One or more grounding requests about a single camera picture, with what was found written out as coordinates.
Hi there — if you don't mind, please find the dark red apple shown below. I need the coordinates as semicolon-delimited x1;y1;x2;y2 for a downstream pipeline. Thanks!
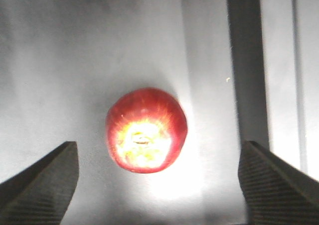
105;88;188;173

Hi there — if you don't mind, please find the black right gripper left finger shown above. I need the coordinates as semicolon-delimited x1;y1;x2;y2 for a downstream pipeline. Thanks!
0;141;79;225

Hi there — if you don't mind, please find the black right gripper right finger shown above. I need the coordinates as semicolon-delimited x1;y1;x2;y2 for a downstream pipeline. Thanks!
238;141;319;225

